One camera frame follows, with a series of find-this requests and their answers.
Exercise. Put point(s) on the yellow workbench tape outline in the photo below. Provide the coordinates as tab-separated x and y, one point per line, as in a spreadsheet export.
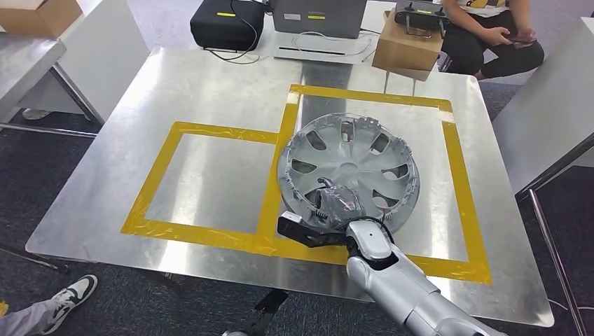
222	241

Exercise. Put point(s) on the black robot left foot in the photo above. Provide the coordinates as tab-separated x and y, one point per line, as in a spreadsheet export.
269	304

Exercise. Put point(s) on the silver plastic wheel hubcap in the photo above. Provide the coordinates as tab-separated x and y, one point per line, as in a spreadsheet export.
352	171

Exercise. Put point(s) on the white cabinet panel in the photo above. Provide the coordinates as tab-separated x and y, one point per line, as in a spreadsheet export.
106	55

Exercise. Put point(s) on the stainless steel workbench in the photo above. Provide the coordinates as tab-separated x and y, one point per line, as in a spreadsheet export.
185	92

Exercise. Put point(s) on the person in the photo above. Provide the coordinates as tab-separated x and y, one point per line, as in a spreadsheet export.
69	297
464	51

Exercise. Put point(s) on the black equipment case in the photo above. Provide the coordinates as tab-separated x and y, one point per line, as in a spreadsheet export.
227	28

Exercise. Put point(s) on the steel side table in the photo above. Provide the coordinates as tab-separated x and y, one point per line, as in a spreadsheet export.
23	60
547	106

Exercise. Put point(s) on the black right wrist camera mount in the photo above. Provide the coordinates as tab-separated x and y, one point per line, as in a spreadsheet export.
301	231

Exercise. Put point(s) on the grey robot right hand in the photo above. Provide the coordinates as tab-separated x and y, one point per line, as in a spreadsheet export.
341	204

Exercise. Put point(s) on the brown cardboard box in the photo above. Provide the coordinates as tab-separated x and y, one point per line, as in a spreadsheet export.
37	18
403	51

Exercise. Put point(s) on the grey equipment box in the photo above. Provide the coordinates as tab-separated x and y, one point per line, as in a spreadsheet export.
320	18

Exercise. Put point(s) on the dark smartphone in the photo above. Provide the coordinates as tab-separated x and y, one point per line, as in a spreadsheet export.
522	39

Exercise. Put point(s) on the black remote controller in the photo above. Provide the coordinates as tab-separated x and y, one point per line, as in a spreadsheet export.
420	14

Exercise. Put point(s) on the person's hand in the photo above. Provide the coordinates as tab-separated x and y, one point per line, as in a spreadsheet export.
496	36

